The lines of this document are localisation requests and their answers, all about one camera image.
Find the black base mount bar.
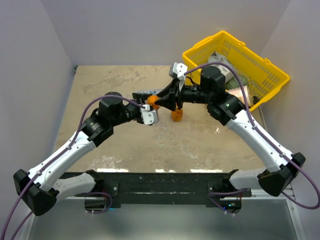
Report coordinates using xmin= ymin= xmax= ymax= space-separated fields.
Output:
xmin=59 ymin=169 xmax=252 ymax=210

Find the teal toothpaste box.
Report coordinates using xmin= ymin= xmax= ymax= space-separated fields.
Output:
xmin=135 ymin=89 xmax=162 ymax=95

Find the purple cable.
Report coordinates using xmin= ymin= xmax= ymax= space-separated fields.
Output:
xmin=0 ymin=96 xmax=148 ymax=240
xmin=183 ymin=62 xmax=320 ymax=216

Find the yellow plastic basket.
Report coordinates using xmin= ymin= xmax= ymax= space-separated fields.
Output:
xmin=182 ymin=31 xmax=291 ymax=112

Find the green round netted item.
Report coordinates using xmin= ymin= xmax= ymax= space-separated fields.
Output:
xmin=225 ymin=75 xmax=249 ymax=90

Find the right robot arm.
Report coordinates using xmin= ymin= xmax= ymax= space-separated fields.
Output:
xmin=155 ymin=63 xmax=306 ymax=197

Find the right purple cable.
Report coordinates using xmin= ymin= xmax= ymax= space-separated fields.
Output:
xmin=183 ymin=62 xmax=320 ymax=216

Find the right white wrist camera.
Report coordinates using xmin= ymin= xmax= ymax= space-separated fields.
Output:
xmin=169 ymin=62 xmax=188 ymax=89

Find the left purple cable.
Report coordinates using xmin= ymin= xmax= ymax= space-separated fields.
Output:
xmin=0 ymin=96 xmax=148 ymax=240

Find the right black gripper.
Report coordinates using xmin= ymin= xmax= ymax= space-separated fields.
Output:
xmin=154 ymin=78 xmax=212 ymax=113

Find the orange bottle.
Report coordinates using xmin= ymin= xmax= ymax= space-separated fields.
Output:
xmin=171 ymin=108 xmax=184 ymax=122
xmin=147 ymin=95 xmax=160 ymax=110

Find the pink cup package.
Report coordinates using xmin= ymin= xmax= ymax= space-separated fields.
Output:
xmin=227 ymin=85 xmax=254 ymax=108

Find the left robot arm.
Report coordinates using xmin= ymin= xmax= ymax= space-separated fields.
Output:
xmin=13 ymin=92 xmax=159 ymax=217

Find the orange cap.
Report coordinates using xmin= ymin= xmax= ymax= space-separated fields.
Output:
xmin=153 ymin=96 xmax=160 ymax=108

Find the aluminium rail frame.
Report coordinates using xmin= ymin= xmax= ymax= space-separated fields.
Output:
xmin=17 ymin=191 xmax=306 ymax=240

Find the grey pouch with label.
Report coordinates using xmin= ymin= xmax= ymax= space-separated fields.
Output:
xmin=207 ymin=51 xmax=235 ymax=83

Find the small black item in basket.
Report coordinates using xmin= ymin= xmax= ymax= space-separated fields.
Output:
xmin=252 ymin=95 xmax=260 ymax=105

